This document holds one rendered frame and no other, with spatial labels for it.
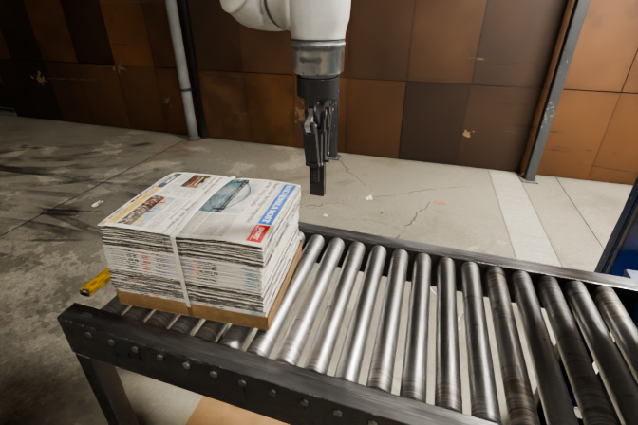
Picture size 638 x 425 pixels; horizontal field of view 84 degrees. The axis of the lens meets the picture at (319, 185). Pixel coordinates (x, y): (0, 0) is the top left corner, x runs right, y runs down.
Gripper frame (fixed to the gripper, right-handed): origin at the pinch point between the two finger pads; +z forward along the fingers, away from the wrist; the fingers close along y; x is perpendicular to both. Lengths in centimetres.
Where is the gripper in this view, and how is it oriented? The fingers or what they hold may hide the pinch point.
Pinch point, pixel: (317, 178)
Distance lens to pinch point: 70.9
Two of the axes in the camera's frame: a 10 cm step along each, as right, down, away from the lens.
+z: 0.0, 8.9, 4.5
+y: -3.0, 4.3, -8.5
